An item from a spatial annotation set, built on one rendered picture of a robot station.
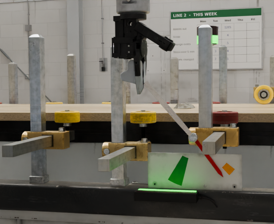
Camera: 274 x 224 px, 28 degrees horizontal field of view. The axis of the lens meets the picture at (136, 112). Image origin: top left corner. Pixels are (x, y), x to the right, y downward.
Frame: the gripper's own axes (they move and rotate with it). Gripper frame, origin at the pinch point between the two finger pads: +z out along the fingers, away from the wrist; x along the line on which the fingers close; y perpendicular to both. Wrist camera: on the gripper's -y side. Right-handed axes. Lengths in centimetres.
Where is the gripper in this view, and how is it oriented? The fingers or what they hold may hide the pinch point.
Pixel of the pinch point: (141, 89)
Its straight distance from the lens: 149.9
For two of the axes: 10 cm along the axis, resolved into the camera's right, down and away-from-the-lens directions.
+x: -2.4, 0.5, -9.7
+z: 0.1, 10.0, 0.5
